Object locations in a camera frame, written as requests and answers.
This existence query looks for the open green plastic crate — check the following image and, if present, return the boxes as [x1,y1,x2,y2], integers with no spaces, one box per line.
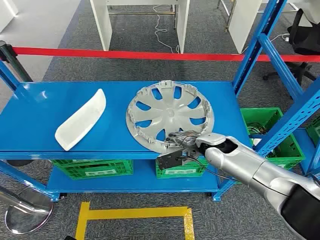
[239,106,306,163]

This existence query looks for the black stanchion post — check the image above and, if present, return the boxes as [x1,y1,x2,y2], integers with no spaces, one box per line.
[0,40,33,84]

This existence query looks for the white cable with plug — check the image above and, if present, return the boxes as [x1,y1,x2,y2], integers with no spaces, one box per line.
[269,33,291,44]

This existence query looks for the dark round floor disc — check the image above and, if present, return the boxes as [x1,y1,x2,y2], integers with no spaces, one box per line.
[7,159,35,168]

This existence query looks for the tangled black and white cables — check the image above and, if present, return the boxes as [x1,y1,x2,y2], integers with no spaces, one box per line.
[246,121,275,154]

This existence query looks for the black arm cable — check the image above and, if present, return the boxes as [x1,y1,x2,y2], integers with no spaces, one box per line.
[185,156,241,183]

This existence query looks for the blue metal shelf rack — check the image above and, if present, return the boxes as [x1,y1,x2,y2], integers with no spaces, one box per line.
[292,127,320,178]
[0,0,320,203]

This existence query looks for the white floor cable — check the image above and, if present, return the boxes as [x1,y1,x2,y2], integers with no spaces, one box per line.
[152,4,180,54]

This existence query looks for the black office chair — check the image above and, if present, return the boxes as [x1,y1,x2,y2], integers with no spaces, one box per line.
[262,8,320,82]

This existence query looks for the white curved plastic part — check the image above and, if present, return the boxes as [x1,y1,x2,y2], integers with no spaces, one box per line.
[54,88,107,152]

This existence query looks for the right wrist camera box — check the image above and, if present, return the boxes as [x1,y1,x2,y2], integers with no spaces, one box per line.
[156,148,188,171]

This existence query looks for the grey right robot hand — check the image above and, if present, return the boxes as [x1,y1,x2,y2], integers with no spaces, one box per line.
[166,130,206,161]

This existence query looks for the white desk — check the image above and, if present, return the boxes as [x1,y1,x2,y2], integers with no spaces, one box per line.
[89,0,191,55]
[217,0,263,55]

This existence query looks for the silver plastic wheel cover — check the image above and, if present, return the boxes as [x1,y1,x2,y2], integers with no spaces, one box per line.
[125,80,215,155]

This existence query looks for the red barrier belt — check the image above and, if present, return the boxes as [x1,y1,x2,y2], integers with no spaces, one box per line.
[12,46,320,64]

